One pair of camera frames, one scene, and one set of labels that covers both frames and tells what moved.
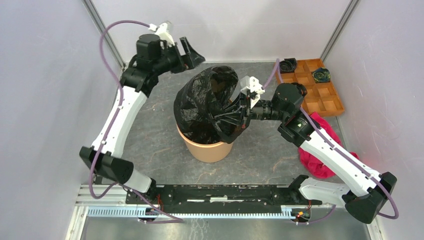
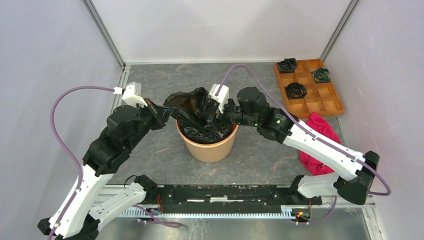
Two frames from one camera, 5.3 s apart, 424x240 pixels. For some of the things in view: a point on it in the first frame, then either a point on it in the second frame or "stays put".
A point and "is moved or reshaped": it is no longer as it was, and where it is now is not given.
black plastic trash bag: x=199 y=99 is moved or reshaped
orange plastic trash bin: x=206 y=153 stays put
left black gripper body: x=172 y=60 → x=152 y=117
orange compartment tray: x=321 y=99 stays put
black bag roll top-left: x=288 y=65 stays put
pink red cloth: x=310 y=163 stays put
